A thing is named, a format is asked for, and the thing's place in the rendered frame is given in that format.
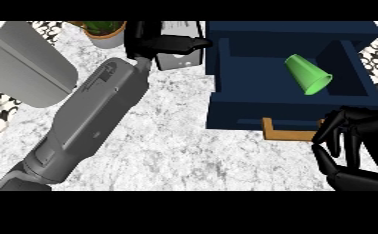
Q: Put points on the potted green plant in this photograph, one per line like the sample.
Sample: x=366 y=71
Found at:
x=103 y=33

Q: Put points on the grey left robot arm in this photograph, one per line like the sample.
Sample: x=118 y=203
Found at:
x=93 y=111

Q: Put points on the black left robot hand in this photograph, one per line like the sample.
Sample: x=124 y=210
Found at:
x=157 y=43

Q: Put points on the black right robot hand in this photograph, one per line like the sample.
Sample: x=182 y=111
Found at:
x=347 y=151

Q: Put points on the green plastic cup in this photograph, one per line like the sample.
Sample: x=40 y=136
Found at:
x=307 y=74

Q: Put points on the dark blue open drawer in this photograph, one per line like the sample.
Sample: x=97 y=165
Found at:
x=285 y=78

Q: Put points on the pale grey box appliance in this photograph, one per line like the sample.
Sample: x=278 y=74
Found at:
x=179 y=49

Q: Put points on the grey rounded flat appliance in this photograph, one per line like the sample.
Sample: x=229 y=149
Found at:
x=30 y=69

